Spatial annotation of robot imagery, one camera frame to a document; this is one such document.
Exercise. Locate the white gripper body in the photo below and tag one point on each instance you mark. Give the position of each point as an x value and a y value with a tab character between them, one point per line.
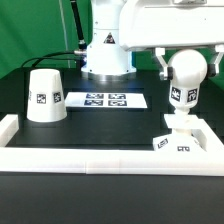
146	24

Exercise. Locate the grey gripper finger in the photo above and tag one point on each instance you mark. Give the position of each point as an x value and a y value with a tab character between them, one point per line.
166	72
213	66

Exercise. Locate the white lamp bulb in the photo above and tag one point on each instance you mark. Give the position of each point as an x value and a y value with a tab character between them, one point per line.
189	70

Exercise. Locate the white lamp base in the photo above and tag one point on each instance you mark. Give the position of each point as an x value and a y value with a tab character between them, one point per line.
181	138

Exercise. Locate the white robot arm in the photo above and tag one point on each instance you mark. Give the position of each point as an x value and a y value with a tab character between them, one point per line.
105	56

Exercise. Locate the white lamp shade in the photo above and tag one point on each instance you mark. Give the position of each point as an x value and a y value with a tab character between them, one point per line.
45	98

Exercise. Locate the white marker sheet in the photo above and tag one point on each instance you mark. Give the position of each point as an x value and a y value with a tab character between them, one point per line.
105	100

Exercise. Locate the white U-shaped fence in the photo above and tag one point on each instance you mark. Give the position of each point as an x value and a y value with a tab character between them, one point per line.
208	162

